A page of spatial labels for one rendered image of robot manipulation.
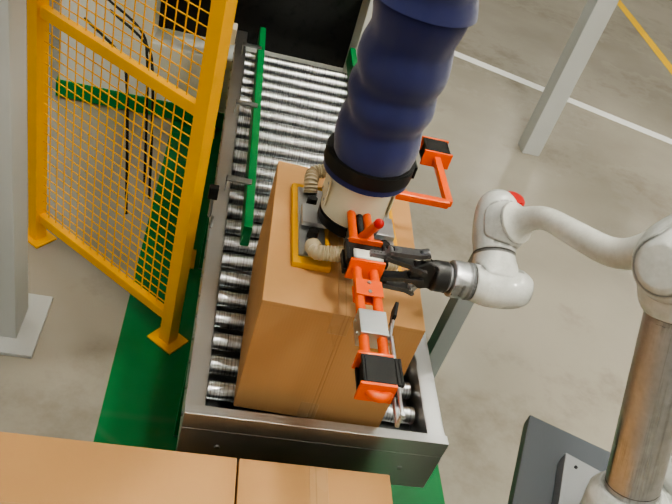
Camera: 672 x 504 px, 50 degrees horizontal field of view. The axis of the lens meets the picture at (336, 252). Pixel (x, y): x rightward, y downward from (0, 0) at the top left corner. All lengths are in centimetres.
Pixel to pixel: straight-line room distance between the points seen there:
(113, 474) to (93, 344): 104
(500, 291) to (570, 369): 173
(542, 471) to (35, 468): 119
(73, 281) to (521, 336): 195
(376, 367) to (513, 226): 53
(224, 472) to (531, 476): 74
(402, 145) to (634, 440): 79
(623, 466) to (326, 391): 78
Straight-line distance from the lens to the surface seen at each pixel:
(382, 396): 139
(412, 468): 209
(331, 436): 194
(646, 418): 142
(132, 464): 186
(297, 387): 191
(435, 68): 162
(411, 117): 165
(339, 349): 180
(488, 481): 282
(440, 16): 154
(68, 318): 290
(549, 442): 198
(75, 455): 187
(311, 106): 339
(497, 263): 174
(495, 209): 177
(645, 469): 147
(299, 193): 200
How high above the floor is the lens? 210
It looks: 38 degrees down
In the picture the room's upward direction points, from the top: 19 degrees clockwise
